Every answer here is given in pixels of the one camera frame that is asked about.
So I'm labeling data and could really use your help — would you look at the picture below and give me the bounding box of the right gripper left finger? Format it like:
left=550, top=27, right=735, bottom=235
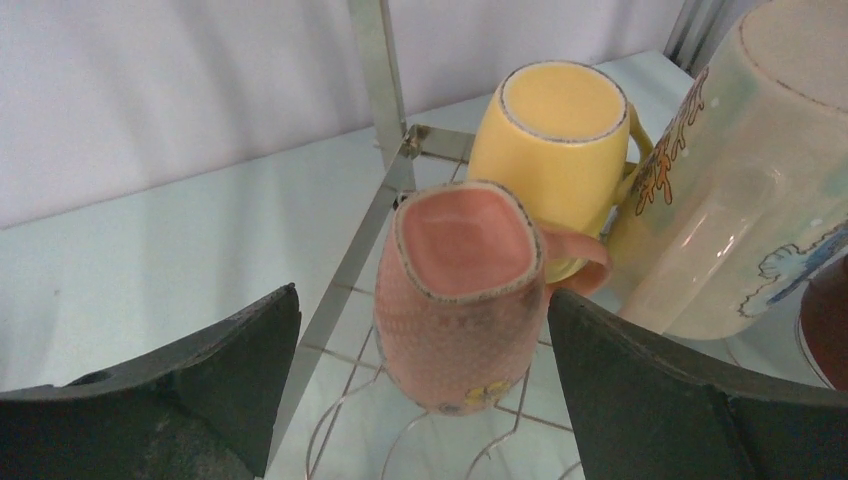
left=1, top=284, right=301, bottom=479

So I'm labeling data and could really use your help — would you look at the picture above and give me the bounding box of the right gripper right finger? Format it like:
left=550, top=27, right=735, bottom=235
left=548, top=289, right=847, bottom=479

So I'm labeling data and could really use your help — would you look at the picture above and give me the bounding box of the salmon pink cup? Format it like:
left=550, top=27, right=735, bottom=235
left=374, top=180, right=612, bottom=416

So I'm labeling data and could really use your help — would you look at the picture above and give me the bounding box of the metal dish rack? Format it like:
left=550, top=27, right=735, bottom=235
left=264, top=0, right=848, bottom=480

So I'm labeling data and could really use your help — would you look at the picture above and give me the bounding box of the beige cup in rack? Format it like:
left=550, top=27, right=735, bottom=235
left=608, top=1, right=847, bottom=340

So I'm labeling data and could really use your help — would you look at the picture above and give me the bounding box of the dark red mug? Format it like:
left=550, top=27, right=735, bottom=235
left=796, top=255, right=847, bottom=392

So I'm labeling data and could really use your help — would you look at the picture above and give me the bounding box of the orange yellow cup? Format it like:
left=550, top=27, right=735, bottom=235
left=466, top=59, right=656, bottom=283

